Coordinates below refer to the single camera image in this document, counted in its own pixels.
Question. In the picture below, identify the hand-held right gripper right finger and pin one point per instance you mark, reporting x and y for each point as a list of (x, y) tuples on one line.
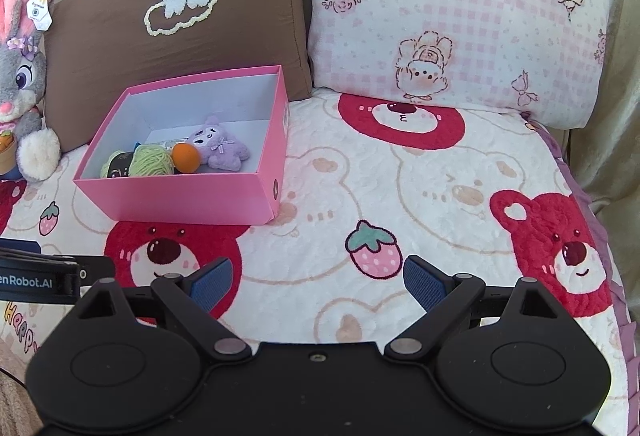
[(425, 283)]

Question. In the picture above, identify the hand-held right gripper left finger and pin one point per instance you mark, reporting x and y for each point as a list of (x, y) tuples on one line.
[(212, 283)]

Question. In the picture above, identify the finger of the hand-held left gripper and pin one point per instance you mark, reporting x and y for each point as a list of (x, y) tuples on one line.
[(97, 273), (20, 248)]

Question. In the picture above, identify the pink cardboard box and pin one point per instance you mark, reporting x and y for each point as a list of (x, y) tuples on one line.
[(190, 201)]

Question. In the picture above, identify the green yarn ball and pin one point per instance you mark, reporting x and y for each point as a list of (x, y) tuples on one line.
[(150, 163)]

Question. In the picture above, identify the orange ball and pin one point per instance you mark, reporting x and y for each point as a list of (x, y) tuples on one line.
[(186, 157)]

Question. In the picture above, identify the purple plush toy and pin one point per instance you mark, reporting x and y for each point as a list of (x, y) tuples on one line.
[(220, 145)]

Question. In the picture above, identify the beige fluffy cloth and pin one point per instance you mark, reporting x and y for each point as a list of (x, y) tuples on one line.
[(12, 396)]

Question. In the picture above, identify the bear printed blanket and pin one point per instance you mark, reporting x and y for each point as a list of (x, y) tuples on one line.
[(350, 176)]

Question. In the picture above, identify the grey rabbit plush toy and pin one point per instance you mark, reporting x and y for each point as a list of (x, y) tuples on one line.
[(22, 80)]

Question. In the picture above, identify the brown embroidered pillow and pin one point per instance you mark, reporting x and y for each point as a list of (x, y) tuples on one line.
[(115, 65)]

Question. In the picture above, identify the pink checked pillow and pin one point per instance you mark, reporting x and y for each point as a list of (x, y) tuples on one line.
[(450, 5)]

